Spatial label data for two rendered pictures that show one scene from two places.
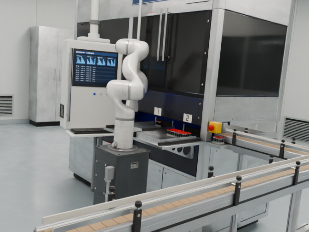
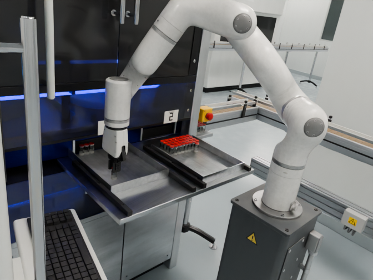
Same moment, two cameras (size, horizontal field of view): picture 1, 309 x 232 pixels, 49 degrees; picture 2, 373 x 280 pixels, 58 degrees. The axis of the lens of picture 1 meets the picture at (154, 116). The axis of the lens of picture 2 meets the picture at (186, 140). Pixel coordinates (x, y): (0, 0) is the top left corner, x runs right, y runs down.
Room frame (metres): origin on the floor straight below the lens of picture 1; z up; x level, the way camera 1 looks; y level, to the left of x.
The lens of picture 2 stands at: (2.52, 1.27, 1.53)
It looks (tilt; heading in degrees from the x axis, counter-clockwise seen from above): 22 degrees down; 266
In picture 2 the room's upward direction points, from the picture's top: 8 degrees clockwise
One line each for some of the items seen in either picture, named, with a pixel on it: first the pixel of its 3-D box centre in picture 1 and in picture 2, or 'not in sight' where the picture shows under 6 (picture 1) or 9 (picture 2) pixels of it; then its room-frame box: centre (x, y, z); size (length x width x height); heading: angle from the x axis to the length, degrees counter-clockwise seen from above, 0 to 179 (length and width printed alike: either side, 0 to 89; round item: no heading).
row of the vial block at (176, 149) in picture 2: (175, 134); (184, 147); (2.43, -0.16, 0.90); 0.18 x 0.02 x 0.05; 41
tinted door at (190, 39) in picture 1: (186, 52); (166, 5); (2.57, -0.20, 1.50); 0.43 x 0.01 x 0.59; 41
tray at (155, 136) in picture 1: (166, 136); (196, 156); (2.37, -0.10, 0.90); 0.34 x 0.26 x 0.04; 131
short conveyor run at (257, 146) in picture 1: (261, 144); (217, 112); (2.21, -0.73, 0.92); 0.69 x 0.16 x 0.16; 41
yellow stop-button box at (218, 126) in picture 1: (215, 127); (202, 113); (2.33, -0.43, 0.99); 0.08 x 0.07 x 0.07; 131
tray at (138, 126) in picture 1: (148, 126); (117, 162); (2.70, 0.04, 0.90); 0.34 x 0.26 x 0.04; 131
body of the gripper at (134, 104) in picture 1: (132, 104); (115, 138); (2.69, 0.18, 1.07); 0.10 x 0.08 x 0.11; 131
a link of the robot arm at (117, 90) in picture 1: (120, 99); (300, 135); (2.07, 0.21, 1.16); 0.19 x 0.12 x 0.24; 90
